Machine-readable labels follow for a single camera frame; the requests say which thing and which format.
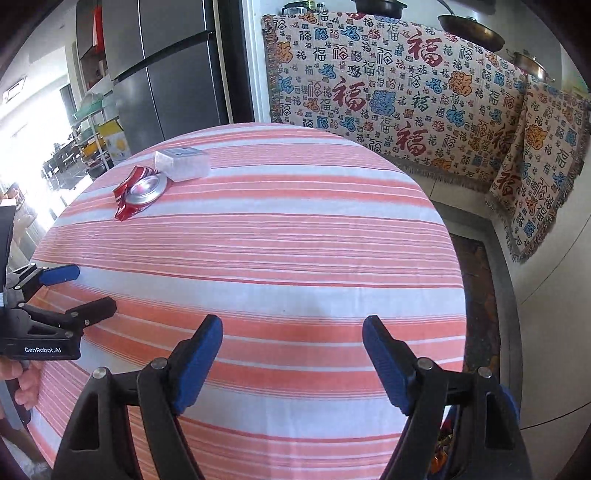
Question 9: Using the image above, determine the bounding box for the steel pot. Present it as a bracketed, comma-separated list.
[505, 48, 557, 84]

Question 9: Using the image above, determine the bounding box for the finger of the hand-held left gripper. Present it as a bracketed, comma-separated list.
[7, 263, 80, 292]
[18, 296, 117, 339]

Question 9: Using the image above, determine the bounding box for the seasoning bottle rack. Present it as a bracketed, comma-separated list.
[279, 0, 328, 17]

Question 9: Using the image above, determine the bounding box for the round table pink striped cloth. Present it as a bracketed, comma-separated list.
[27, 122, 467, 480]

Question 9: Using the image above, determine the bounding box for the person's left hand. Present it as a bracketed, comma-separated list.
[0, 359, 43, 411]

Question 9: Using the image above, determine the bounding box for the grey refrigerator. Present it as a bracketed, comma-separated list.
[102, 0, 232, 141]

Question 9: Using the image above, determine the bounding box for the clear plastic box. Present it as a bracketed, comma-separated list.
[154, 147, 212, 182]

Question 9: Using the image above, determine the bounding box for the green white shelf rack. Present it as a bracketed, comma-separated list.
[69, 90, 116, 181]

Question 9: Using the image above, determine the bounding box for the dark dining furniture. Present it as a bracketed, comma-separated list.
[41, 143, 88, 190]

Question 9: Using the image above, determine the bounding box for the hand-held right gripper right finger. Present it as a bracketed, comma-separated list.
[362, 315, 522, 480]

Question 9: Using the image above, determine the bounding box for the crushed red can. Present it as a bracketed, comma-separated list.
[113, 166, 169, 223]

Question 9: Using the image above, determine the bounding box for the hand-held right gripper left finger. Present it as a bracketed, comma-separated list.
[58, 314, 223, 480]

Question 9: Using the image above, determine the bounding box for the large printed cloth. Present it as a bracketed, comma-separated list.
[261, 11, 529, 192]

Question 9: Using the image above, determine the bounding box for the dark wok with lid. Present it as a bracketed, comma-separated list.
[436, 0, 506, 52]

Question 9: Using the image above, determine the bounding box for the grey wall cabinet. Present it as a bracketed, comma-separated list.
[74, 0, 109, 88]

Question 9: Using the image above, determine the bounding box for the yellow cardboard box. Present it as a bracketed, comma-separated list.
[97, 120, 132, 162]

